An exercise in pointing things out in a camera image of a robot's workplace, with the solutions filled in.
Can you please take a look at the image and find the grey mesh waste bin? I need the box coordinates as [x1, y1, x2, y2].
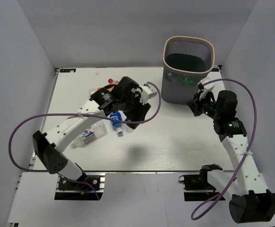
[161, 36, 215, 105]

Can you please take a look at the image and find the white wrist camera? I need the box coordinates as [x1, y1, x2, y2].
[140, 84, 157, 105]
[197, 76, 215, 95]

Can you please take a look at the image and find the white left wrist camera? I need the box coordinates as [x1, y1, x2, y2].
[140, 84, 157, 105]

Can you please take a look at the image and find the blue label clear bottle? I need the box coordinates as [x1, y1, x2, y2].
[110, 112, 123, 137]

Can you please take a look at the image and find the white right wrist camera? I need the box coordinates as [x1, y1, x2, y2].
[197, 76, 215, 95]

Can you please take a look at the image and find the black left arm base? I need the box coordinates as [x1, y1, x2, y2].
[54, 173, 105, 201]

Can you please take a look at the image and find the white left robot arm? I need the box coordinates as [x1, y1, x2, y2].
[33, 77, 157, 189]

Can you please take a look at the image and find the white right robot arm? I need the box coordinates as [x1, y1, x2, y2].
[186, 90, 275, 223]

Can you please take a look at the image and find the yellow label clear bottle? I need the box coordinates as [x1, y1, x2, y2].
[89, 87, 101, 95]

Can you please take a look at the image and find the red label cola bottle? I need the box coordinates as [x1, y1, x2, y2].
[108, 79, 119, 85]

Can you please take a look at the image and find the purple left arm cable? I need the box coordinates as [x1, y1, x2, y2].
[9, 81, 162, 201]

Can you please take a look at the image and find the green bottle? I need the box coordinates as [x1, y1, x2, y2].
[166, 72, 182, 84]
[182, 74, 199, 86]

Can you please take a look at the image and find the blue sticker left corner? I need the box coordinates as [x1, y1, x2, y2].
[60, 69, 76, 73]

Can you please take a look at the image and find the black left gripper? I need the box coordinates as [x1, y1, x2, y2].
[120, 91, 151, 125]

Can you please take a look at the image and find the white blue label bottle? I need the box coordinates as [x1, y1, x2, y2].
[71, 121, 107, 148]

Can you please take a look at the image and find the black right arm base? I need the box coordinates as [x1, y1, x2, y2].
[178, 164, 229, 202]

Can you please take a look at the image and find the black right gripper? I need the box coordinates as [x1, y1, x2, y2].
[186, 89, 222, 120]

